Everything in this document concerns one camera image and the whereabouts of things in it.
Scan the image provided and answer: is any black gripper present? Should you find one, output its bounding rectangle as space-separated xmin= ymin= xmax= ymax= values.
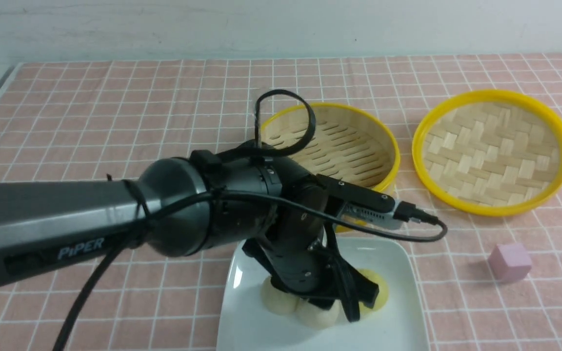
xmin=241 ymin=222 xmax=381 ymax=323

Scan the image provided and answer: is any white steamed bun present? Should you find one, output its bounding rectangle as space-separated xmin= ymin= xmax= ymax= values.
xmin=260 ymin=275 xmax=299 ymax=316
xmin=295 ymin=300 xmax=341 ymax=330

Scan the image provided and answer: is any yellow steamed bun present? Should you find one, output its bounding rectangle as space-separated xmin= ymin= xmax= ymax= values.
xmin=358 ymin=269 xmax=389 ymax=319

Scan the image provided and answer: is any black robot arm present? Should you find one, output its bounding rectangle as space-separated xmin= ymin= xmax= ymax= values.
xmin=0 ymin=141 xmax=397 ymax=321

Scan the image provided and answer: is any white square plate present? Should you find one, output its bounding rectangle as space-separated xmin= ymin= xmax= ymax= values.
xmin=217 ymin=237 xmax=430 ymax=351

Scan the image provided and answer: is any yellow rimmed bamboo steamer basket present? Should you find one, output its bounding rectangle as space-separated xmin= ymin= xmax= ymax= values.
xmin=261 ymin=102 xmax=400 ymax=193

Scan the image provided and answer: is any pink cube block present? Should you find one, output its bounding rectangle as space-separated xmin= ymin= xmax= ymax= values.
xmin=487 ymin=243 xmax=532 ymax=283

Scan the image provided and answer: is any pink checkered tablecloth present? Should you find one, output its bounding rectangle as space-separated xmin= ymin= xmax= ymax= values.
xmin=0 ymin=53 xmax=562 ymax=351

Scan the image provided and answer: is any yellow rimmed woven steamer lid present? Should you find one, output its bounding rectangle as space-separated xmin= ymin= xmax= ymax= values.
xmin=412 ymin=89 xmax=562 ymax=217

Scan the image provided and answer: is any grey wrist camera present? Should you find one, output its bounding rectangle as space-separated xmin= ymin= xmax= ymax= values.
xmin=316 ymin=174 xmax=442 ymax=232

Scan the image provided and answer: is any black cable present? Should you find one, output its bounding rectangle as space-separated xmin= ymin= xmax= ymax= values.
xmin=52 ymin=89 xmax=448 ymax=351

